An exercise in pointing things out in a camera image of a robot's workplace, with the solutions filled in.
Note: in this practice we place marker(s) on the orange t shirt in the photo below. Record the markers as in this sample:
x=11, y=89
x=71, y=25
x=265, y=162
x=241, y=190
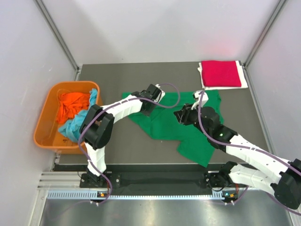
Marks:
x=70, y=104

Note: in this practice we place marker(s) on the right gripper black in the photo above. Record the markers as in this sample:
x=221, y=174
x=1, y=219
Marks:
x=183, y=116

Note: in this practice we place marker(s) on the green t shirt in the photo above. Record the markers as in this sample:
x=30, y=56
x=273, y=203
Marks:
x=159, y=138

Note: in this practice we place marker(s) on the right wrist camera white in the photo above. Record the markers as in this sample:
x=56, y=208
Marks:
x=201, y=98

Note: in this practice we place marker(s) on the folded white t shirt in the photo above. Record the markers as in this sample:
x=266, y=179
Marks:
x=241, y=75

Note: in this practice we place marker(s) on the light blue t shirt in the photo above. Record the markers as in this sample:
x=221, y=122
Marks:
x=70, y=129

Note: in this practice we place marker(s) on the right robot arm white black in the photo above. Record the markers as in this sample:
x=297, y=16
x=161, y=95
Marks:
x=278, y=177

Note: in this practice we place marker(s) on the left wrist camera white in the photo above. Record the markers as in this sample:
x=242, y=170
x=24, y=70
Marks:
x=161, y=93

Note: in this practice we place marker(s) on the orange plastic basket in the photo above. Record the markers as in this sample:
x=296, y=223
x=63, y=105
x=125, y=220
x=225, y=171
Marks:
x=46, y=133

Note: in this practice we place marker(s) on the slotted grey cable duct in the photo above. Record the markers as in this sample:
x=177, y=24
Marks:
x=99, y=195

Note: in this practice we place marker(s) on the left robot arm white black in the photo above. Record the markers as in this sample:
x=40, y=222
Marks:
x=97, y=126

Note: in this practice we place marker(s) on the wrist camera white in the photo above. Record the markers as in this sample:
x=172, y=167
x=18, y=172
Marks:
x=201, y=98
x=161, y=93

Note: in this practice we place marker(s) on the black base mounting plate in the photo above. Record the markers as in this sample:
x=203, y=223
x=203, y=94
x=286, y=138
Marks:
x=160, y=179

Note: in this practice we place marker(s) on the folded red t shirt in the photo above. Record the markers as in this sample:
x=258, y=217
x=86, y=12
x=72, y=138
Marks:
x=220, y=74

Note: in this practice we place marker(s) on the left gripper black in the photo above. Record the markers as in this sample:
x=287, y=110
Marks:
x=147, y=112

